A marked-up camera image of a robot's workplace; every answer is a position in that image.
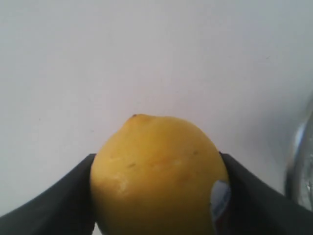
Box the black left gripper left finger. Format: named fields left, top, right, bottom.
left=0, top=154, right=95, bottom=235

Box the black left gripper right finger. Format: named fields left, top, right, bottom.
left=221, top=153, right=313, bottom=235

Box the yellow lemon with sticker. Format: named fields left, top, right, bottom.
left=90, top=114, right=231, bottom=235

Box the metal wire mesh basket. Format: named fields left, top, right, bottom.
left=284, top=95, right=313, bottom=211

